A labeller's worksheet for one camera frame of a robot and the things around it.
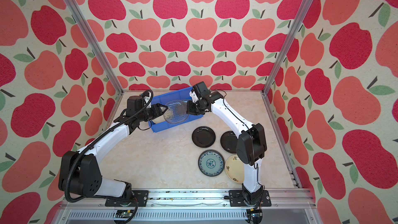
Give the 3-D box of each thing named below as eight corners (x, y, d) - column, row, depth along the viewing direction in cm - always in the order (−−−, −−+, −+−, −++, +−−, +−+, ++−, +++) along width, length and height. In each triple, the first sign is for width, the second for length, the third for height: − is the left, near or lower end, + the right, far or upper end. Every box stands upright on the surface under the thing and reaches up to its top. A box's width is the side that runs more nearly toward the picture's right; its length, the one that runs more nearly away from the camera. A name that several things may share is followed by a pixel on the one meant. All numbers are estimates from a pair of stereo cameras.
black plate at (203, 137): (191, 148, 93) (191, 145, 90) (192, 128, 102) (192, 126, 99) (215, 148, 93) (216, 145, 90) (214, 128, 102) (214, 126, 99)
